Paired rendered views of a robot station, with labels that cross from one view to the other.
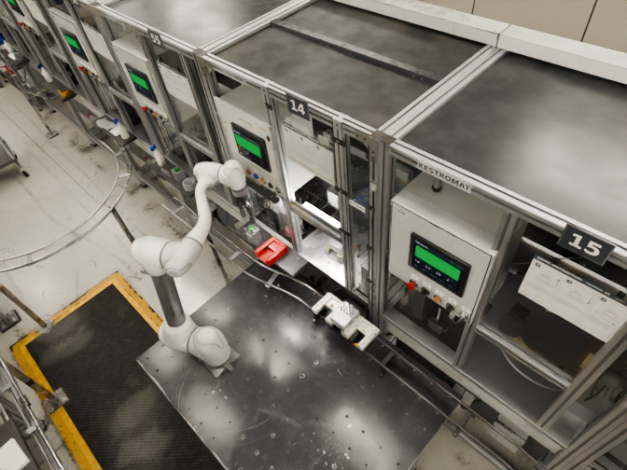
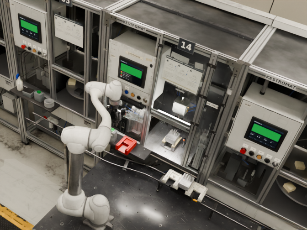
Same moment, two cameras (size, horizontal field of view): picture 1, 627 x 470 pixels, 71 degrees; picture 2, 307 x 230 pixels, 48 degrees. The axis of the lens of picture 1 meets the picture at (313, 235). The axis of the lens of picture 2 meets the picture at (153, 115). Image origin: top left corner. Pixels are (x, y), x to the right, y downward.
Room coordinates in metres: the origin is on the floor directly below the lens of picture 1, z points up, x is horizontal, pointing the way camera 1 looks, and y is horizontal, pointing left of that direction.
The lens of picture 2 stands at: (-0.32, 1.11, 3.09)
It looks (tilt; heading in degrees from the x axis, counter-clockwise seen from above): 39 degrees down; 332
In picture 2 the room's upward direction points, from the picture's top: 10 degrees clockwise
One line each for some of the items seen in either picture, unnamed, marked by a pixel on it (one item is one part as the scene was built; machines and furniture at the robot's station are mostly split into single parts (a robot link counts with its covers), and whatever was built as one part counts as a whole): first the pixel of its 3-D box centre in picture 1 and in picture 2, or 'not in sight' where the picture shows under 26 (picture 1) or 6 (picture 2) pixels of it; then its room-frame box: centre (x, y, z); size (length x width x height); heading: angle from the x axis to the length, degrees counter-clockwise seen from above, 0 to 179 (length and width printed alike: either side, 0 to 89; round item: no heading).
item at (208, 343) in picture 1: (209, 343); (97, 207); (1.19, 0.65, 0.85); 0.18 x 0.16 x 0.22; 64
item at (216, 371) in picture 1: (220, 357); (100, 219); (1.17, 0.62, 0.71); 0.22 x 0.18 x 0.06; 40
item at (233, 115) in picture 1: (267, 138); (136, 68); (1.91, 0.17, 1.60); 0.42 x 0.29 x 0.46; 40
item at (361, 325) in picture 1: (344, 322); (184, 186); (1.20, -0.10, 0.84); 0.36 x 0.14 x 0.10; 40
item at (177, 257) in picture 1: (180, 258); (99, 140); (1.31, 0.63, 1.44); 0.18 x 0.14 x 0.13; 154
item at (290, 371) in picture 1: (288, 378); (150, 228); (1.01, 0.25, 0.66); 1.50 x 1.06 x 0.04; 40
